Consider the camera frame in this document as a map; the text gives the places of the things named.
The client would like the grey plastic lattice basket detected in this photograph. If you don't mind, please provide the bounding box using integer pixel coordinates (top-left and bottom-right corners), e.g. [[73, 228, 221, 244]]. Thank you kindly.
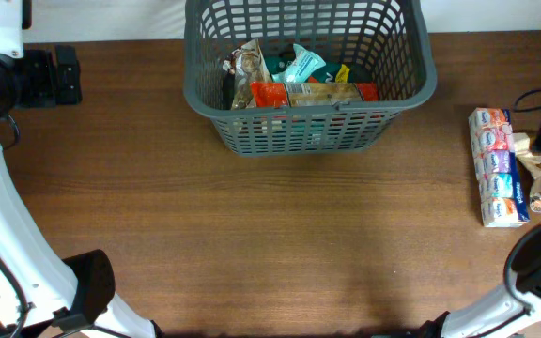
[[183, 0, 437, 157]]

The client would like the beige cookie bag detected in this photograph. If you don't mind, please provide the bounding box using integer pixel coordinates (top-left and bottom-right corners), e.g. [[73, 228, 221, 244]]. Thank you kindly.
[[223, 38, 273, 110]]

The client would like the teal wet wipes packet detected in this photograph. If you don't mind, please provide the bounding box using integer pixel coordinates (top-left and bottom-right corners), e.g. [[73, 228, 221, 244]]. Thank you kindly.
[[283, 44, 326, 83]]

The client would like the orange pasta packet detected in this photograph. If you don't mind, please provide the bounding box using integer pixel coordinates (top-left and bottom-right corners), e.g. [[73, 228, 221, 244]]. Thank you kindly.
[[250, 82, 379, 108]]

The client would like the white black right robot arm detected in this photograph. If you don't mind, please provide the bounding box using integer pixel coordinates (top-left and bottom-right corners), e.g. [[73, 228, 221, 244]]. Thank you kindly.
[[420, 108, 541, 337]]

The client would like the pink white tissue pack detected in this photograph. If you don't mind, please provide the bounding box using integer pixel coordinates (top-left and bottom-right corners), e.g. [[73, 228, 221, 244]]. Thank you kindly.
[[469, 107, 530, 228]]

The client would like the green Nescafe coffee bag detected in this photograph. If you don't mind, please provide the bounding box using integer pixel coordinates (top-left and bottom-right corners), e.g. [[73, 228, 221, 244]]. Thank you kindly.
[[265, 56, 365, 83]]

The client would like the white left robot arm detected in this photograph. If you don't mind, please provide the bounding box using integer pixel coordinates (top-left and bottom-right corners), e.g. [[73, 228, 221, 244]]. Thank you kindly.
[[0, 1, 162, 337]]

